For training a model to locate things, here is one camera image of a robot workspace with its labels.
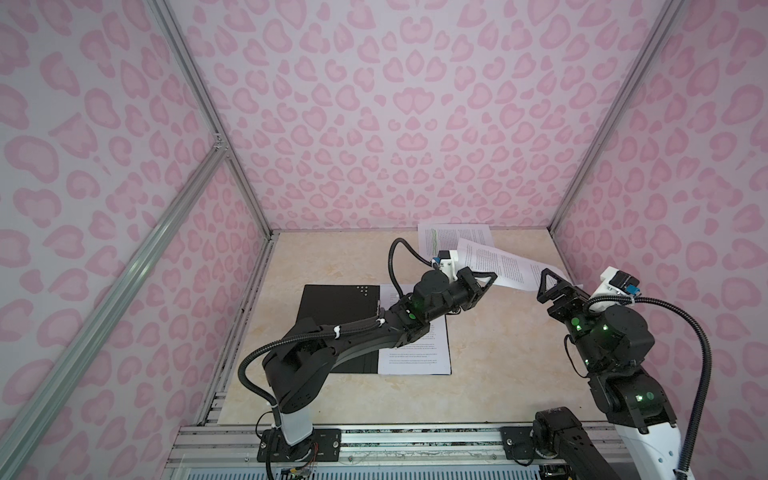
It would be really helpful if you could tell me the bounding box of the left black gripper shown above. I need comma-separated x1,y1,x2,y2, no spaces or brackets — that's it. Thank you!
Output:
424,267,496,324

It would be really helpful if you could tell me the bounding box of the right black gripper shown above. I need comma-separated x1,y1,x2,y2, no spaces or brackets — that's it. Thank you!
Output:
535,267,612,374

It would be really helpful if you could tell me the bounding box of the blue black file folder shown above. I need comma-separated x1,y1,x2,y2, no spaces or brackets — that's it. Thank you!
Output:
297,284,398,375

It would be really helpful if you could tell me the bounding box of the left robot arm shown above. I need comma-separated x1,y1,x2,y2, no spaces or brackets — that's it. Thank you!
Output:
262,267,497,446

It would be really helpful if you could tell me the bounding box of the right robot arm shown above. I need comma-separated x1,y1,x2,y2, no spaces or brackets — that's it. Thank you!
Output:
537,267,712,479

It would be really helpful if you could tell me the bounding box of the green highlighted paper sheet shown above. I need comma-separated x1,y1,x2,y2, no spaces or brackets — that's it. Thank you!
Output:
418,224,494,259

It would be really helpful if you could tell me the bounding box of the left diagonal aluminium strut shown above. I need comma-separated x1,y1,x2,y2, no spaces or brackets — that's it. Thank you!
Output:
1,147,229,479

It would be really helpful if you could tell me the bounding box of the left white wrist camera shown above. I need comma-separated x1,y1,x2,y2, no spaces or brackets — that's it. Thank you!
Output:
431,250,459,282

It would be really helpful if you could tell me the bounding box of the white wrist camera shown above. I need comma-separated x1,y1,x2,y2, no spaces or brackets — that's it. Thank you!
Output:
431,250,459,282
592,267,641,298

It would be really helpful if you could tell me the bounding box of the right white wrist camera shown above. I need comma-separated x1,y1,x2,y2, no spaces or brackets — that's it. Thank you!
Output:
592,267,641,298

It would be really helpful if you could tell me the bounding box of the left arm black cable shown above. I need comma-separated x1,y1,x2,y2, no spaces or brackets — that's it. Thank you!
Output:
387,237,434,298

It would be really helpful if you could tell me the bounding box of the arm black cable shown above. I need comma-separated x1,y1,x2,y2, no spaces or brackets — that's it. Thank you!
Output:
584,295,713,480
387,237,434,298

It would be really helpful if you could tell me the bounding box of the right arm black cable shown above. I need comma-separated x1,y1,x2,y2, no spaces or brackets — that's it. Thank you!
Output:
584,295,713,480

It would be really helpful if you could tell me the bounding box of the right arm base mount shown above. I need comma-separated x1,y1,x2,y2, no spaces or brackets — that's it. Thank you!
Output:
500,423,582,466

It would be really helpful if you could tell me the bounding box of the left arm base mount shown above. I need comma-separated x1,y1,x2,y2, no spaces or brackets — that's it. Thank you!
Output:
257,428,342,463

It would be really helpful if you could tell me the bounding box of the right corner aluminium post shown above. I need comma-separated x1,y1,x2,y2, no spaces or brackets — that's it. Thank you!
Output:
548,0,691,234

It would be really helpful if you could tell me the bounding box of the corner aluminium post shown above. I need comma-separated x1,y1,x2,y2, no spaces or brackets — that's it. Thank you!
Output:
145,0,275,238
548,0,691,234

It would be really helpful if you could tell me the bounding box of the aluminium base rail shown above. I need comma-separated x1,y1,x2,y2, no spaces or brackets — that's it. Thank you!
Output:
161,421,643,479

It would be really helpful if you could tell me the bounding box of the left corner aluminium post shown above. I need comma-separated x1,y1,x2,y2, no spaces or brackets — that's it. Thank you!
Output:
145,0,275,238

